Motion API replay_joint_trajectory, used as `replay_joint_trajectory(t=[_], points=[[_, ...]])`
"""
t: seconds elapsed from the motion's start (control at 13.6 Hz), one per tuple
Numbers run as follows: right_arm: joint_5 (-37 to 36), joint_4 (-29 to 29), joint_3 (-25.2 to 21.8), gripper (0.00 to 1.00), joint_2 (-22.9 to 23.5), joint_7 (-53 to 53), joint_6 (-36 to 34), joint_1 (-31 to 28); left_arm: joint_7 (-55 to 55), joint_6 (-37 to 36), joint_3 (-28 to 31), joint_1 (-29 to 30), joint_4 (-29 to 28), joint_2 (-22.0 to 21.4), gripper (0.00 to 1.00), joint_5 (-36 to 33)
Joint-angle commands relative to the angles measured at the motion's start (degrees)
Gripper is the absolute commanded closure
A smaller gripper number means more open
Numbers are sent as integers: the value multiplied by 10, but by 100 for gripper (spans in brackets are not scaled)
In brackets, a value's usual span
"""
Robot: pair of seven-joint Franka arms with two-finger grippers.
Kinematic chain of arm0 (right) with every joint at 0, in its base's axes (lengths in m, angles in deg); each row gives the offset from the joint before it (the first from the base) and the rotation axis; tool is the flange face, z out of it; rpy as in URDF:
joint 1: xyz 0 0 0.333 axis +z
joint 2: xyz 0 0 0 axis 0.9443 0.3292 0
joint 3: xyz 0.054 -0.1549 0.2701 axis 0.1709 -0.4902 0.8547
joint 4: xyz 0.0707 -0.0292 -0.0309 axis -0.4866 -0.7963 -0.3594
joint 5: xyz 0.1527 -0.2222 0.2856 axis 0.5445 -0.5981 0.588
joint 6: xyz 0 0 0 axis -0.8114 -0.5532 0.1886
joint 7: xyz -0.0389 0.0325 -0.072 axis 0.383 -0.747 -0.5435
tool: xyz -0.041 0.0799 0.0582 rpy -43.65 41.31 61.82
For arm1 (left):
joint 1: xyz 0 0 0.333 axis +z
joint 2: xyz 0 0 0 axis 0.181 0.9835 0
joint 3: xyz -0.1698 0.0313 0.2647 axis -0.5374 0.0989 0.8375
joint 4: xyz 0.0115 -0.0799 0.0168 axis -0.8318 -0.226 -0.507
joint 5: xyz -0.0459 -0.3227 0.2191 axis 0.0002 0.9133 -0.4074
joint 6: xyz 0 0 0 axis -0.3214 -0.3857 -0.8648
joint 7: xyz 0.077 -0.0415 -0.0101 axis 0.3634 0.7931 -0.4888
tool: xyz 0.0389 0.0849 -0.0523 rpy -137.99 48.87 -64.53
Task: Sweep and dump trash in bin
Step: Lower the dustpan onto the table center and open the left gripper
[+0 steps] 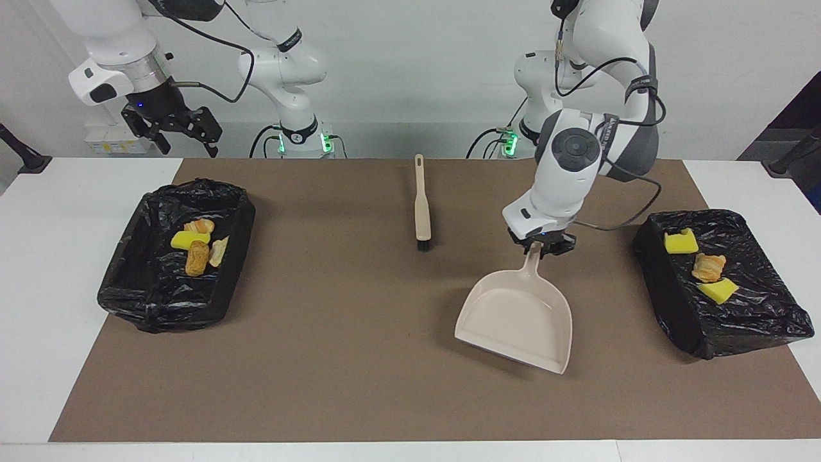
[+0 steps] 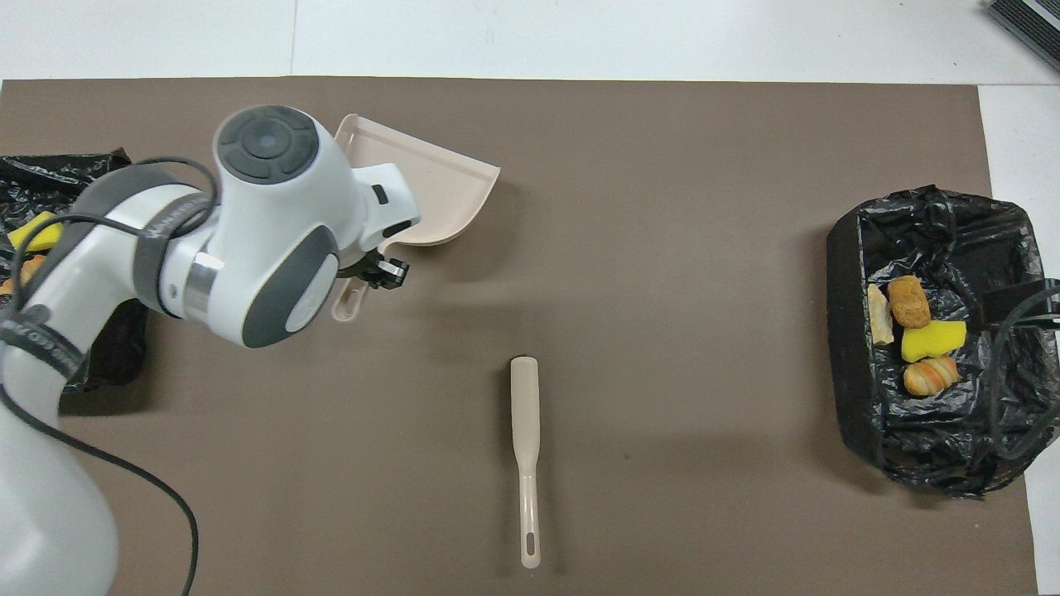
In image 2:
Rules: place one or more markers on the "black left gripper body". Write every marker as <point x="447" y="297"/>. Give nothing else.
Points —
<point x="383" y="271"/>

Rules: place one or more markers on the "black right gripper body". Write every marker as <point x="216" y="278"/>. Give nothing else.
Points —
<point x="1006" y="302"/>

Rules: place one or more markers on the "yellow sponge piece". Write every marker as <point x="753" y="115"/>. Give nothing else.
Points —
<point x="33" y="233"/>
<point x="932" y="341"/>

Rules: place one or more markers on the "brown bread roll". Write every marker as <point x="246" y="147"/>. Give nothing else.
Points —
<point x="909" y="302"/>

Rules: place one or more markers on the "beige plastic dustpan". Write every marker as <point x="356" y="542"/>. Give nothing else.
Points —
<point x="439" y="190"/>

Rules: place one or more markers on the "striped croissant piece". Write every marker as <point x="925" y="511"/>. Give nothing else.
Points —
<point x="31" y="266"/>
<point x="932" y="377"/>

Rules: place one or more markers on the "beige hand brush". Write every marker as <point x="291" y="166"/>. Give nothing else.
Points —
<point x="525" y="414"/>

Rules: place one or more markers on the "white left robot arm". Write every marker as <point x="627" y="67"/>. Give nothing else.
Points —
<point x="265" y="232"/>

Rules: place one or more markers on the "bin with black bag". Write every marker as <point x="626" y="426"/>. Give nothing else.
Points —
<point x="50" y="175"/>
<point x="911" y="430"/>

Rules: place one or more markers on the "pale bread piece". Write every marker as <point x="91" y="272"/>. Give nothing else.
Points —
<point x="879" y="314"/>

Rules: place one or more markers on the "black ribbed device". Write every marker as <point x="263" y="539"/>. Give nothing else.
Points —
<point x="1031" y="25"/>

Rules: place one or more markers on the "brown table mat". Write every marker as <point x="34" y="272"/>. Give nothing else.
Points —
<point x="662" y="165"/>

